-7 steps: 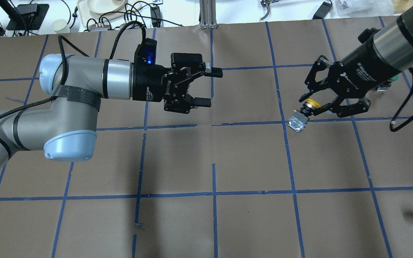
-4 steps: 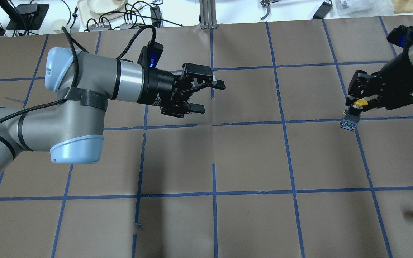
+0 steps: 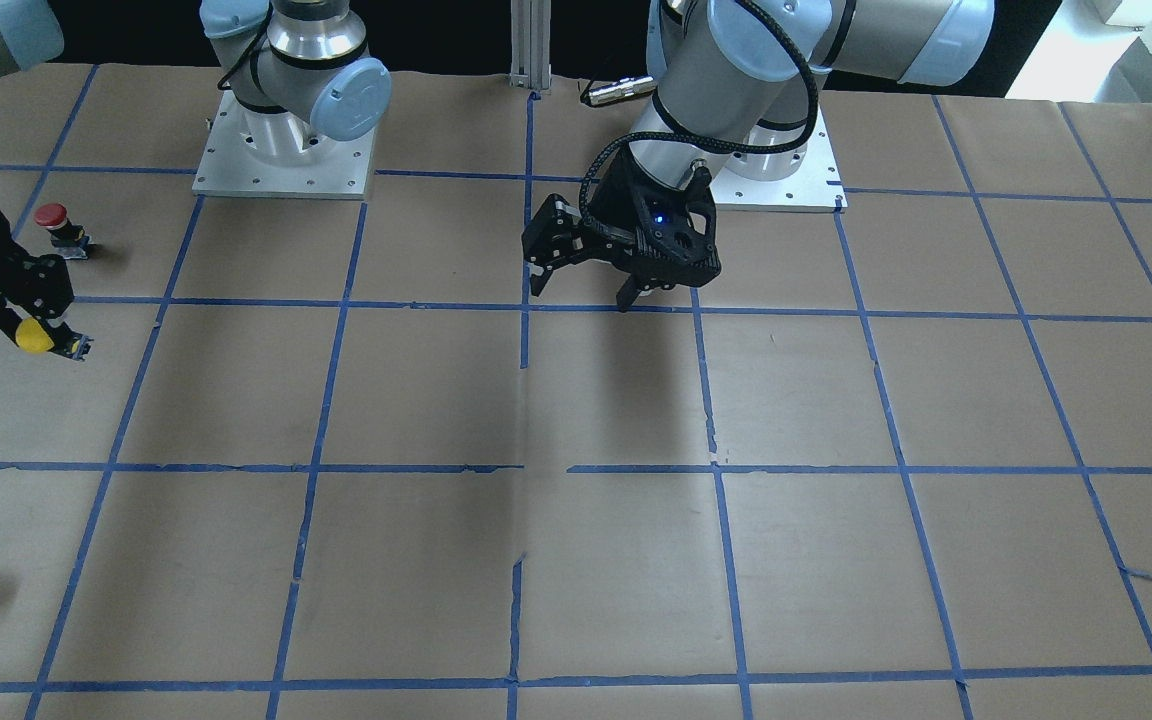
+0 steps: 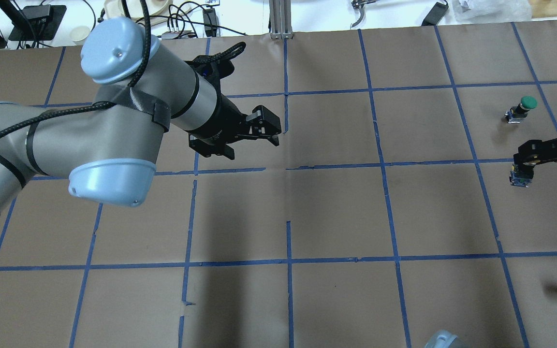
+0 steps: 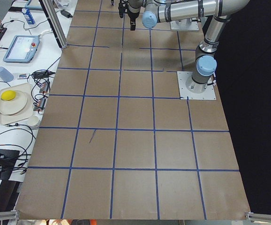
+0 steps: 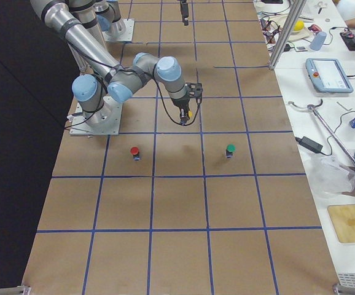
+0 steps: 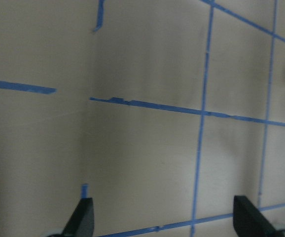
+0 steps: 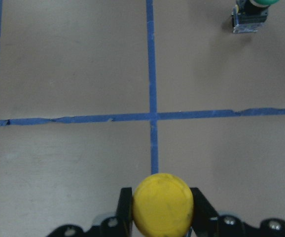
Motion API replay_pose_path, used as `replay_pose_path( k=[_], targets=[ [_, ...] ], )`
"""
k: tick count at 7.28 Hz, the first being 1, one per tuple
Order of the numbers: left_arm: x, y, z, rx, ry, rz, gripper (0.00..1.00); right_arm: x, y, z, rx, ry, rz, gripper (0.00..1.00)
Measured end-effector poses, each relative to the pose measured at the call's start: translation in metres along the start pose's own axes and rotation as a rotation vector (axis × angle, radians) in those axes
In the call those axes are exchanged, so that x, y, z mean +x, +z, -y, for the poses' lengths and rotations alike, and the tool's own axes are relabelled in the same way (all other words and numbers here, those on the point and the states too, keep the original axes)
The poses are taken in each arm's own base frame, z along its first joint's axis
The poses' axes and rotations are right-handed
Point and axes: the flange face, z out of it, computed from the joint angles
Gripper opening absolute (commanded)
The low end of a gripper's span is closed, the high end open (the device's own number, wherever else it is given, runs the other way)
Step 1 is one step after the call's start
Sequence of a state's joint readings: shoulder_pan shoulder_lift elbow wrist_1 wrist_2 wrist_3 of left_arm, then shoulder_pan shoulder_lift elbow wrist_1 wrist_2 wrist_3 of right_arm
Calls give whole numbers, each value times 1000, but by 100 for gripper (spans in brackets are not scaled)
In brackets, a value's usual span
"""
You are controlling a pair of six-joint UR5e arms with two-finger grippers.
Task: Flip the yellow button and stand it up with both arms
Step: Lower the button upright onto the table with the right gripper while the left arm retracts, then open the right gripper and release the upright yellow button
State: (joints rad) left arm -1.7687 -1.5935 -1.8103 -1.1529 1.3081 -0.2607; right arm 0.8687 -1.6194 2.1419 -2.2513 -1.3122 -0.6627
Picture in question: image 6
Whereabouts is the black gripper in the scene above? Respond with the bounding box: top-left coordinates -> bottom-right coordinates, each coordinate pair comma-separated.
171,0 -> 191,126

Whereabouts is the green push button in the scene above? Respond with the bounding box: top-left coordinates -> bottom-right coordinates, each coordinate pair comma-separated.
225,144 -> 236,159

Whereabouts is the red push button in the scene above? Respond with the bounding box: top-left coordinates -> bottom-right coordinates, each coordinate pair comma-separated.
130,146 -> 141,161

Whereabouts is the blue plastic cup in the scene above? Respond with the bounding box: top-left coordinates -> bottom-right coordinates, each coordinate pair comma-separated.
309,31 -> 327,52

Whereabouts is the metal reacher rod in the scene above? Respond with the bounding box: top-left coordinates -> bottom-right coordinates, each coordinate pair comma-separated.
287,99 -> 355,167

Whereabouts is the black power adapter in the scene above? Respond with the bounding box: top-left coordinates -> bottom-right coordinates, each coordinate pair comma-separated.
295,136 -> 323,154

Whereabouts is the clear plastic bag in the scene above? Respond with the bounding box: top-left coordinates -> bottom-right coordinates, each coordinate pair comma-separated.
303,155 -> 355,197

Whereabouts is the wooden cutting board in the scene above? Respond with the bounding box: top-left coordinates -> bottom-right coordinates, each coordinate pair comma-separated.
327,204 -> 355,243

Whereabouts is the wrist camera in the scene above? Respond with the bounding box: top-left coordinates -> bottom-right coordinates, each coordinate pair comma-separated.
186,82 -> 203,99

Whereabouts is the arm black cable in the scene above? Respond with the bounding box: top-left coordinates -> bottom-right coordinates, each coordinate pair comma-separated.
155,78 -> 203,127

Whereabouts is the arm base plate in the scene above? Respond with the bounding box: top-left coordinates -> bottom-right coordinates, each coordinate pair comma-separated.
103,18 -> 135,42
69,95 -> 123,136

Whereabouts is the aluminium frame post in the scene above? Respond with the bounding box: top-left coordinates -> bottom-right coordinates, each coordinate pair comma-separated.
268,0 -> 306,70

